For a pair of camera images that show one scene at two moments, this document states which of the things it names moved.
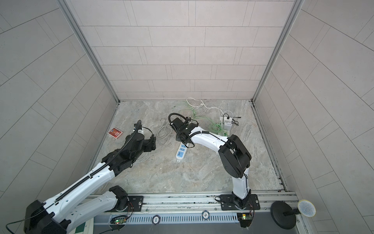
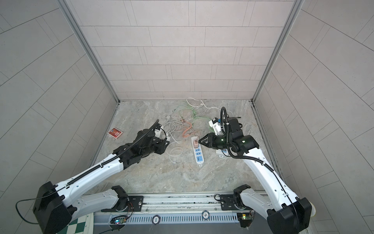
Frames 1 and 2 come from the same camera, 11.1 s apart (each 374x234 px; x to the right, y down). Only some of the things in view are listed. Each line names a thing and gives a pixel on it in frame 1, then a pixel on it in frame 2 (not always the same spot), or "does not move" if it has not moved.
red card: (115, 132) does not move
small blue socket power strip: (181, 151) to (198, 155)
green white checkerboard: (87, 227) does not move
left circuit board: (118, 220) does not move
